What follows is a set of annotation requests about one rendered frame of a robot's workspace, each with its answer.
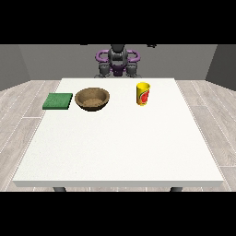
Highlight brown wooden bowl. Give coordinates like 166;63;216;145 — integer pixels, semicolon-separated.
74;87;111;112

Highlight yellow cup with melon print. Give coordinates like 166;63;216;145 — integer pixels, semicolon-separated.
136;81;151;107

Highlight green square pad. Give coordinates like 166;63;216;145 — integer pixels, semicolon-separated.
41;92;74;111

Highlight grey robot trunk purple rings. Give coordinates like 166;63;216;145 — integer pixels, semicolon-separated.
94;44;142;79

